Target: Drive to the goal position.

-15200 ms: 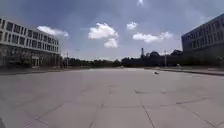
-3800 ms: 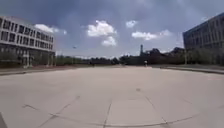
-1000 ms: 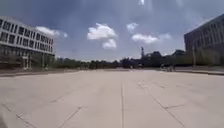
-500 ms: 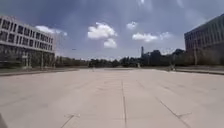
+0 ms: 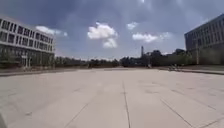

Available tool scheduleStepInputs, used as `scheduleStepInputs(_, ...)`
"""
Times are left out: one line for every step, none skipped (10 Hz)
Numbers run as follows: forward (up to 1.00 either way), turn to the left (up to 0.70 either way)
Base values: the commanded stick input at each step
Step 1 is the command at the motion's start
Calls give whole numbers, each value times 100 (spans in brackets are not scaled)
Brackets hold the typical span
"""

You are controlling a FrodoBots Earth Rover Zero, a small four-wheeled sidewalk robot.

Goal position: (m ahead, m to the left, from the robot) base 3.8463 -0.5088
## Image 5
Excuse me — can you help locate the row of trees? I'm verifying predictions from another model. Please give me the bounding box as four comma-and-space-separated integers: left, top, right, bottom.
54, 49, 198, 69

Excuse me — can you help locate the pale tower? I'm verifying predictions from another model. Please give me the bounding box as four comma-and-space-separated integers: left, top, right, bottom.
140, 45, 145, 58

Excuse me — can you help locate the white building with window grid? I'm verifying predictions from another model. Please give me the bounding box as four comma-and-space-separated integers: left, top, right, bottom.
0, 16, 56, 69

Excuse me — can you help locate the grey concrete slab pavement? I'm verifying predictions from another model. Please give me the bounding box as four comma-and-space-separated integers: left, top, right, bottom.
0, 67, 224, 128

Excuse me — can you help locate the dark grey building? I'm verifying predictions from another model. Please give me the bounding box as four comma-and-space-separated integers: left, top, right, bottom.
184, 13, 224, 66

